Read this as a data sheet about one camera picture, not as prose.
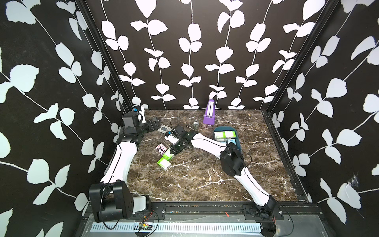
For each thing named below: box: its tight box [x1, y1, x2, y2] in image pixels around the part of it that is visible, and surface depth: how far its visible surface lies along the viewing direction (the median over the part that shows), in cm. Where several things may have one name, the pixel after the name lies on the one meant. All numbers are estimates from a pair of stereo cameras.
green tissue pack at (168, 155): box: [161, 148, 175, 161], surface depth 94 cm
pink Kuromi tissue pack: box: [154, 143, 169, 155], surface depth 97 cm
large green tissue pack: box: [224, 130, 237, 139], surface depth 102 cm
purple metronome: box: [203, 99, 216, 125], surface depth 109 cm
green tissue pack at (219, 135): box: [214, 131, 227, 139], surface depth 100 cm
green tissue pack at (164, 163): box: [156, 156, 172, 171], surface depth 90 cm
